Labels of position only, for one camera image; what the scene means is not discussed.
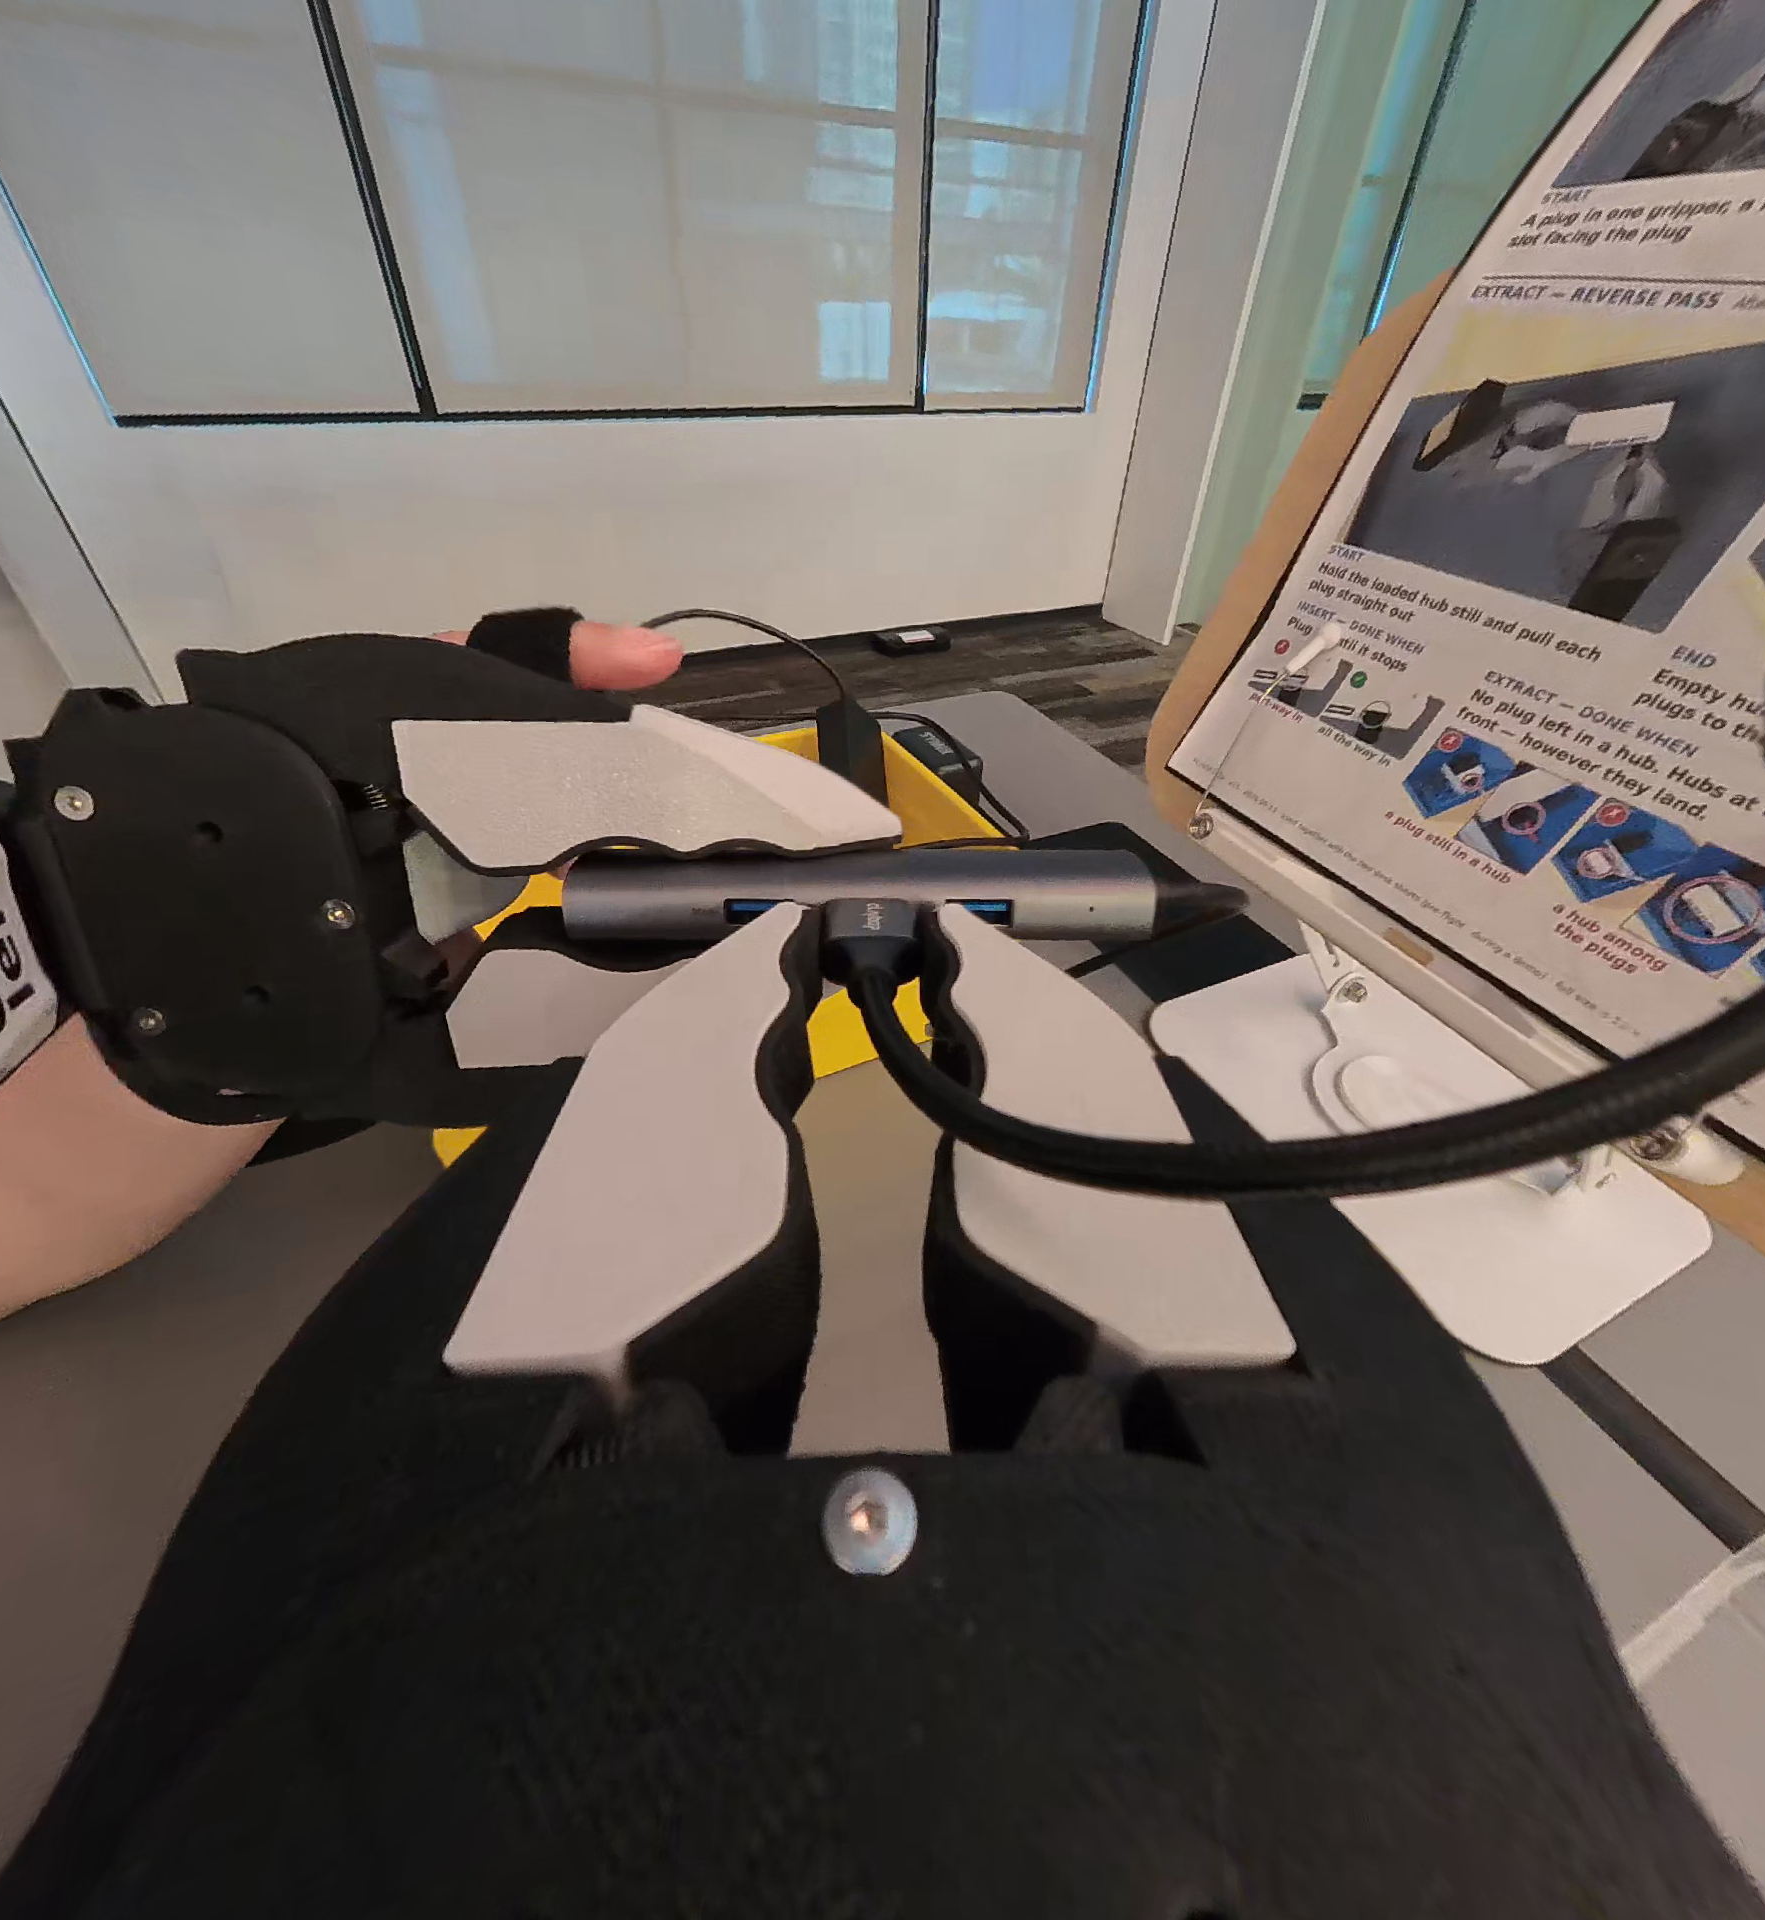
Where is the instruction sheet on stand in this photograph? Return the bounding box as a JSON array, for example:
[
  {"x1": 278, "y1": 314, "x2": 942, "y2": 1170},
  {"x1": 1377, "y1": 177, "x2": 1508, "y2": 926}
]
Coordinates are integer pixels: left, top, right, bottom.
[{"x1": 1138, "y1": 273, "x2": 1765, "y2": 1298}]

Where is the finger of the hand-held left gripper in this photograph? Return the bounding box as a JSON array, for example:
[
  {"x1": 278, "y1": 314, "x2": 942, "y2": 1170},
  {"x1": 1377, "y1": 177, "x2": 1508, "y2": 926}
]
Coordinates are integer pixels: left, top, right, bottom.
[
  {"x1": 396, "y1": 705, "x2": 909, "y2": 877},
  {"x1": 412, "y1": 871, "x2": 576, "y2": 1063}
]

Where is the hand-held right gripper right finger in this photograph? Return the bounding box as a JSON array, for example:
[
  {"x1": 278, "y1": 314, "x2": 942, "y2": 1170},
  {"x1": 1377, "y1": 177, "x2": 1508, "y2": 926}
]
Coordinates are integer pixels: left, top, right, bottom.
[{"x1": 923, "y1": 916, "x2": 1304, "y2": 1380}]

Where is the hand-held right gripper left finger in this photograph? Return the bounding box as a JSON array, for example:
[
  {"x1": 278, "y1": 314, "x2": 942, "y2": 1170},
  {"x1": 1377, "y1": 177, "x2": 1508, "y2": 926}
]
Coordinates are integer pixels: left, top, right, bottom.
[{"x1": 440, "y1": 912, "x2": 830, "y2": 1386}]

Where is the narrow glass window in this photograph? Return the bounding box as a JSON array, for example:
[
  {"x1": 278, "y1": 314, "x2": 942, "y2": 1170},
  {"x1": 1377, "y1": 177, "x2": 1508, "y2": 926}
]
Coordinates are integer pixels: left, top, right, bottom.
[{"x1": 1184, "y1": 0, "x2": 1578, "y2": 638}]

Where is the yellow plastic bin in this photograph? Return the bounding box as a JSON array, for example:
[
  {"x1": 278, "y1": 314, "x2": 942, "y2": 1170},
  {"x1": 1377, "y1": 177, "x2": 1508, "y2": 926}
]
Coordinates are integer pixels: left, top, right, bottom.
[{"x1": 417, "y1": 708, "x2": 959, "y2": 1171}]

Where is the person's left forearm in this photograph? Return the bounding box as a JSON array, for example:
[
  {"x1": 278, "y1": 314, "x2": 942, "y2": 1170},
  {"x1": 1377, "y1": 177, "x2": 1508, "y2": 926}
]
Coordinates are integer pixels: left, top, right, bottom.
[{"x1": 0, "y1": 1045, "x2": 344, "y2": 1359}]

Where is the instruction poster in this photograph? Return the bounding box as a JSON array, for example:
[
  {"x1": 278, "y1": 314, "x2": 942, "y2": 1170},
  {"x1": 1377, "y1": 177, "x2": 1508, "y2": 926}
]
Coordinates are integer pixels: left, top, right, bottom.
[{"x1": 1168, "y1": 0, "x2": 1765, "y2": 1058}]

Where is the slim grey usb hub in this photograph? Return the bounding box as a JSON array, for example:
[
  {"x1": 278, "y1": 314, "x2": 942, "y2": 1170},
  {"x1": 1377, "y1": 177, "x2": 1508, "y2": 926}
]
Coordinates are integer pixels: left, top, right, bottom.
[{"x1": 559, "y1": 847, "x2": 1247, "y2": 960}]

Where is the black flat desk pad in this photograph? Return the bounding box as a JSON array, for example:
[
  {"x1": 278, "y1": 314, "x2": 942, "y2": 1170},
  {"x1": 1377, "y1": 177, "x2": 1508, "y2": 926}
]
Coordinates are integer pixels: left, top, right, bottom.
[{"x1": 1048, "y1": 823, "x2": 1337, "y2": 1009}]

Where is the black usb cable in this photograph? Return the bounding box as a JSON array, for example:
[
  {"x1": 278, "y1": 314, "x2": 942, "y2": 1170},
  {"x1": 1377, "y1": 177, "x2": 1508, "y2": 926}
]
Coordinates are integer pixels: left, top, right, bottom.
[{"x1": 806, "y1": 571, "x2": 1765, "y2": 1208}]

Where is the large glass window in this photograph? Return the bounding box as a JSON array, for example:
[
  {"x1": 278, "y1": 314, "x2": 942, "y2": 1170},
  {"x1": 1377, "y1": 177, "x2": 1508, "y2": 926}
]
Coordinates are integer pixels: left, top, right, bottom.
[{"x1": 0, "y1": 0, "x2": 1161, "y2": 420}]

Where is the black 7-port USB hub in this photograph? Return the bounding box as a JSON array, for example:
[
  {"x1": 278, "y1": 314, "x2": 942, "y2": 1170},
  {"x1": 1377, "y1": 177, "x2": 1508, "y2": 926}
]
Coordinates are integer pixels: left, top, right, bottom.
[{"x1": 642, "y1": 609, "x2": 892, "y2": 787}]

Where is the clear plastic bin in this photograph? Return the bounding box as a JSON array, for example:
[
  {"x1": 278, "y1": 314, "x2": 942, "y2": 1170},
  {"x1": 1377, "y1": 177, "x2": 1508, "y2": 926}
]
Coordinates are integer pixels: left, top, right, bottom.
[{"x1": 1619, "y1": 1529, "x2": 1765, "y2": 1920}]

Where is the white stand base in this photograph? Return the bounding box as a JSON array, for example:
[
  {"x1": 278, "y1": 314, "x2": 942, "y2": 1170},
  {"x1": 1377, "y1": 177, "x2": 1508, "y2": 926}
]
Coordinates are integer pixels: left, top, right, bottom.
[{"x1": 1150, "y1": 943, "x2": 1720, "y2": 1370}]

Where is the person's left hand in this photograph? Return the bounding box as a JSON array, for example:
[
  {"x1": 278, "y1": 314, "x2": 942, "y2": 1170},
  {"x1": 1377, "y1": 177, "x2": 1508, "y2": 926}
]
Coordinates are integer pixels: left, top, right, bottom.
[{"x1": 174, "y1": 609, "x2": 684, "y2": 740}]

